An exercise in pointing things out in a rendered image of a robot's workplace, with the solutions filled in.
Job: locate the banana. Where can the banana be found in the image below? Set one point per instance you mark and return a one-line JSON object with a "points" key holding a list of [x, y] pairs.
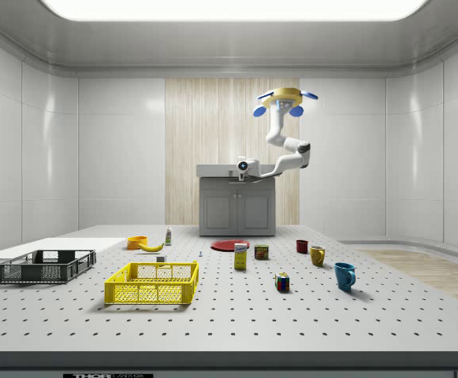
{"points": [[151, 248]]}

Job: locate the yellow bowl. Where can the yellow bowl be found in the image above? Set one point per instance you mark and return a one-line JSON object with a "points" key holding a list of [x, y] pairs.
{"points": [[134, 243]]}

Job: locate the white cabinet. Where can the white cabinet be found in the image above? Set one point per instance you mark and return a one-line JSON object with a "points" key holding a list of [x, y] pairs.
{"points": [[217, 208]]}

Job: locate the yellow basket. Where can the yellow basket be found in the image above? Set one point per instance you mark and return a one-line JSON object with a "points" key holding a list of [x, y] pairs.
{"points": [[150, 293]]}

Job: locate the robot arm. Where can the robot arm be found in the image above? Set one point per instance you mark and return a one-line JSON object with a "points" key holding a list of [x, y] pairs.
{"points": [[291, 161]]}

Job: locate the flat-sided can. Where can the flat-sided can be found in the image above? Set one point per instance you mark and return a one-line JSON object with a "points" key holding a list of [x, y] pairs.
{"points": [[261, 253]]}

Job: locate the puzzle cube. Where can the puzzle cube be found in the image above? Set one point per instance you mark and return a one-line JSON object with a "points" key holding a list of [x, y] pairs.
{"points": [[282, 282]]}

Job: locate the red mug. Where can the red mug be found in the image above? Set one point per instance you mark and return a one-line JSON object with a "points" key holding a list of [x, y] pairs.
{"points": [[301, 247]]}

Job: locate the dark grey basket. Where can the dark grey basket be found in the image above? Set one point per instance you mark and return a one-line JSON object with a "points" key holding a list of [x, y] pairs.
{"points": [[35, 271]]}

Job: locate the white drawer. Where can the white drawer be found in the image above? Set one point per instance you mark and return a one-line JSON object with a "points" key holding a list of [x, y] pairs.
{"points": [[213, 171]]}

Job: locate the blue mug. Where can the blue mug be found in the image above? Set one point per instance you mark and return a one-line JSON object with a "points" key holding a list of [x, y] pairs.
{"points": [[343, 277]]}

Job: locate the grey cube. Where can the grey cube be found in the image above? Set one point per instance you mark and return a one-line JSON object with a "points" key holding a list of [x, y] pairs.
{"points": [[161, 259]]}

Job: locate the red plate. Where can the red plate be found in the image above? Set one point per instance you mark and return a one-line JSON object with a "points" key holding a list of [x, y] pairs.
{"points": [[224, 246]]}

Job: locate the yellow mug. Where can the yellow mug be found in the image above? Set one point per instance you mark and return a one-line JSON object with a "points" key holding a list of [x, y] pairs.
{"points": [[316, 256]]}

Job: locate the small white bottle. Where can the small white bottle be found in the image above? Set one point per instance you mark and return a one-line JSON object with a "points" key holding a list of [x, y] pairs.
{"points": [[168, 237]]}

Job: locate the yellow and white box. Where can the yellow and white box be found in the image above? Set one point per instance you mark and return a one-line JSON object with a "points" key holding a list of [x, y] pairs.
{"points": [[241, 258]]}

